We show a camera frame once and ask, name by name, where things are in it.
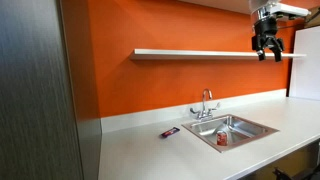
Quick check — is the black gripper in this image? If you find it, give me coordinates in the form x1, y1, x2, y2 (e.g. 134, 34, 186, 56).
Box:
251, 15, 286, 63

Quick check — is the red soda can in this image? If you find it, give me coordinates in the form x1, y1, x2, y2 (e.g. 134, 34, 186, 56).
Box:
216, 129, 229, 147

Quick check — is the stainless steel sink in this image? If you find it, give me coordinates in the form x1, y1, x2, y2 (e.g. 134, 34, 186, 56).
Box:
181, 113, 280, 154

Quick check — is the white counter backsplash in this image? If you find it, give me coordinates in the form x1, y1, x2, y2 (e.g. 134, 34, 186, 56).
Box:
100, 88, 288, 134

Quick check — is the white board panel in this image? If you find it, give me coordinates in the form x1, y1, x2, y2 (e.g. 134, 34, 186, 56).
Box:
288, 25, 320, 102

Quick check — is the chrome faucet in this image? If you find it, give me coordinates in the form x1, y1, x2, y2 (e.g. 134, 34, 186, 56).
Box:
189, 88, 222, 122

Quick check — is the purple candy bar wrapper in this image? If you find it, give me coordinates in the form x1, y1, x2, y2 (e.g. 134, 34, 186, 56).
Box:
160, 126, 181, 139

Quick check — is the dark wood cabinet panel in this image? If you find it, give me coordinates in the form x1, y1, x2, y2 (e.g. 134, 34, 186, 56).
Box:
0, 0, 103, 180

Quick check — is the white wall shelf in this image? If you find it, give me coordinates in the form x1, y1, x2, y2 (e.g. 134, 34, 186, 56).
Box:
129, 48, 307, 61

